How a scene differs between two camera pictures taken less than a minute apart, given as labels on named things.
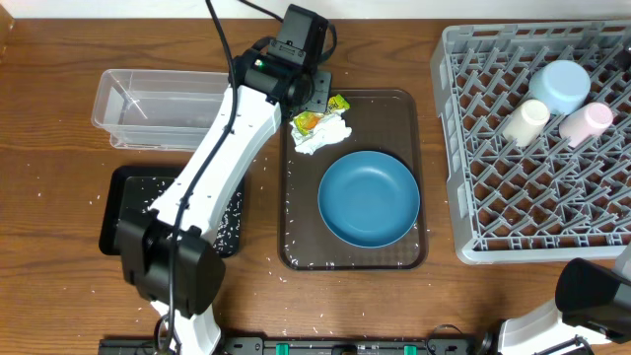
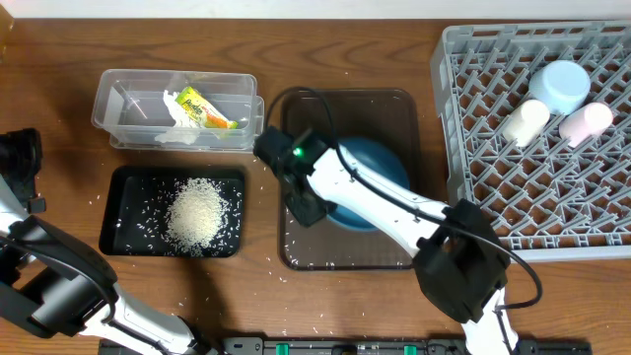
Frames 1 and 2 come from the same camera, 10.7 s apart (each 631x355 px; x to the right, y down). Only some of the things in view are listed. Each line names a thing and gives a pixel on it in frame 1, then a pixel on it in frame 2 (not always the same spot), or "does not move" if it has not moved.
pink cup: (586, 124) does not move
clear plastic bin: (158, 109) does not move
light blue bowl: (562, 85) does not move
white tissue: (330, 128) to (183, 132)
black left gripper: (320, 92) to (18, 161)
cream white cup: (527, 122) does not move
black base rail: (330, 346) does not move
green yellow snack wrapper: (307, 121) to (204, 112)
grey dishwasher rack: (545, 202) does not move
